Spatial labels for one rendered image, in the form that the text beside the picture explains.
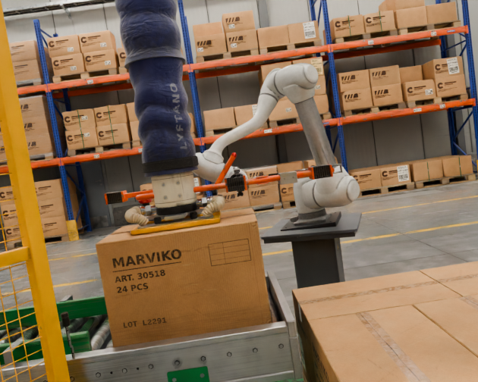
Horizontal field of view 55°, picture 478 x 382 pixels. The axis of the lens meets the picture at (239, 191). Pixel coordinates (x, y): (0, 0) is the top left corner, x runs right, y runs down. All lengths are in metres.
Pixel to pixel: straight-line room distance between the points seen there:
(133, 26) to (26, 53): 7.96
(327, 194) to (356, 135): 8.33
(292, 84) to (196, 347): 1.29
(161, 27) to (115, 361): 1.21
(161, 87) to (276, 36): 7.54
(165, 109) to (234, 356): 0.93
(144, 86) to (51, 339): 0.94
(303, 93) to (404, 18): 7.78
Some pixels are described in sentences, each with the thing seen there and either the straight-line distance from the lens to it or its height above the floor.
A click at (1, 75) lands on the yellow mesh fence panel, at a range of 1.57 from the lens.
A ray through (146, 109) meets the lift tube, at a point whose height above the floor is 1.42.
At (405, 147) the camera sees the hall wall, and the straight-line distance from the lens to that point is 11.04.
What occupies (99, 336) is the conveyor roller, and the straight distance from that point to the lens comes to 2.04.
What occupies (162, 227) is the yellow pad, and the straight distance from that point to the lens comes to 1.75.
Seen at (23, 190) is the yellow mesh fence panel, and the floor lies 1.18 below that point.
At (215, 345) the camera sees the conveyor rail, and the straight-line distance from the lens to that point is 1.65.
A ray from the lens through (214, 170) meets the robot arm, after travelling 2.13.
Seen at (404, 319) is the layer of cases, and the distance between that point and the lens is 1.76.
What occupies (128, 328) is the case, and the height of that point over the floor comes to 0.62.
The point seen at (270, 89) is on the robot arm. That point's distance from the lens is 2.36.
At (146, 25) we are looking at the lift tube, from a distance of 1.83.
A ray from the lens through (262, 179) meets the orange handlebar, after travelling 1.84.
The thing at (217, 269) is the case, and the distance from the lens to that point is 1.71.
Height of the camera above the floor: 1.20
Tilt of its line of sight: 5 degrees down
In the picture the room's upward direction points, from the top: 8 degrees counter-clockwise
